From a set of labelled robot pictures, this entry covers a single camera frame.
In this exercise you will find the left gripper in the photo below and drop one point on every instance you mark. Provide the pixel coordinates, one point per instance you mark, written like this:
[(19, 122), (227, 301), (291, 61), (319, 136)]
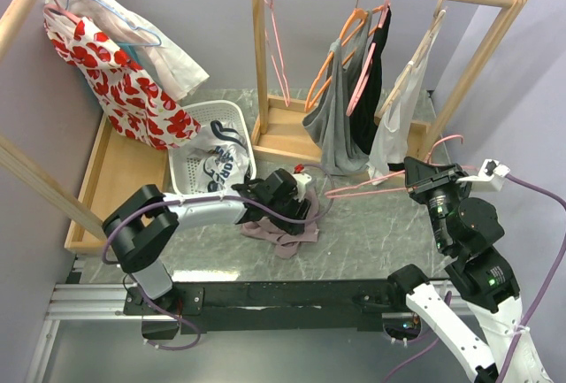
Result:
[(299, 208)]

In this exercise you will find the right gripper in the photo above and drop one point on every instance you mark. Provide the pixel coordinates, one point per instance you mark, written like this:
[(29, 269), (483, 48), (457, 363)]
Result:
[(421, 176)]

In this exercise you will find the mauve pink tank top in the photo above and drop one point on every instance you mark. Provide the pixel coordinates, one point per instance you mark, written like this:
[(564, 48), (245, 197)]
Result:
[(285, 245)]

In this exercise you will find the white navy tank top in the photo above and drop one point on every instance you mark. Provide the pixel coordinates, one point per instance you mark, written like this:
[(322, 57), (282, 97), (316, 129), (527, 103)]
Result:
[(223, 157)]

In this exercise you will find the thin pink wire hanger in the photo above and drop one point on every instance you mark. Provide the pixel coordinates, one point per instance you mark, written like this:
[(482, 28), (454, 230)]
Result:
[(277, 58)]

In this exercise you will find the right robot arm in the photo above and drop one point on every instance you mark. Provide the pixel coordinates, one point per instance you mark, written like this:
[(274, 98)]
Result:
[(465, 228)]

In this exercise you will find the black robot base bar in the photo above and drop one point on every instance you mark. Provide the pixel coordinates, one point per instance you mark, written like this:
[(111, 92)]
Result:
[(291, 305)]

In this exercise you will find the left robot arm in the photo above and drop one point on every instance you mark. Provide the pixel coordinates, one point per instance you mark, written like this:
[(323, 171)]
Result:
[(140, 228)]

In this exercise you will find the white sheer tank top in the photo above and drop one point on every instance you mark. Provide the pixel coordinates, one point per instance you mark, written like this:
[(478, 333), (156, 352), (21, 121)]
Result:
[(390, 144)]

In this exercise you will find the black tank top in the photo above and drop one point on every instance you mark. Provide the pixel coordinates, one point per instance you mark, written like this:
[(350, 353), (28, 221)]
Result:
[(362, 125)]

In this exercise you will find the grey tank top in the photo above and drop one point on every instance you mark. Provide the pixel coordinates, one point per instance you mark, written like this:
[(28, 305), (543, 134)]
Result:
[(326, 121)]

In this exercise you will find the pink plastic hanger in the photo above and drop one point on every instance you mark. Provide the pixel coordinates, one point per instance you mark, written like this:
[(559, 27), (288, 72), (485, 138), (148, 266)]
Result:
[(366, 69)]

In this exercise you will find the beige wooden hanger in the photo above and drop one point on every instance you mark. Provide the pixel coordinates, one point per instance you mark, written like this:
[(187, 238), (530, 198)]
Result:
[(423, 47)]

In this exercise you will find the left wooden clothes rack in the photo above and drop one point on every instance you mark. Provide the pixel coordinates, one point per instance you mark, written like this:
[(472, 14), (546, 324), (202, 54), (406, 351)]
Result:
[(48, 113)]

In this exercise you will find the red floral white garment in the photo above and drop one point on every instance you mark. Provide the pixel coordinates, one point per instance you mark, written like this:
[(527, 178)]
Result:
[(135, 105)]

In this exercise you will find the white pale pink garment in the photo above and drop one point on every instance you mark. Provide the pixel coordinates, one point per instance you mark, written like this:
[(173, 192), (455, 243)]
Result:
[(167, 63)]

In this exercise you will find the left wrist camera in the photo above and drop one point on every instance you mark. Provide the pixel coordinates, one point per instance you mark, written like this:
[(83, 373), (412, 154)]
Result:
[(303, 181)]

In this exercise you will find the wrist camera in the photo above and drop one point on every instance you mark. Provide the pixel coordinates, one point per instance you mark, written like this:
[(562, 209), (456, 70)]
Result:
[(491, 177), (303, 181)]

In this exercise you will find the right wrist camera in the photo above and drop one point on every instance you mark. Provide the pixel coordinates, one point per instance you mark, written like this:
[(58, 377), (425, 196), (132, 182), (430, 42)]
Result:
[(491, 177)]

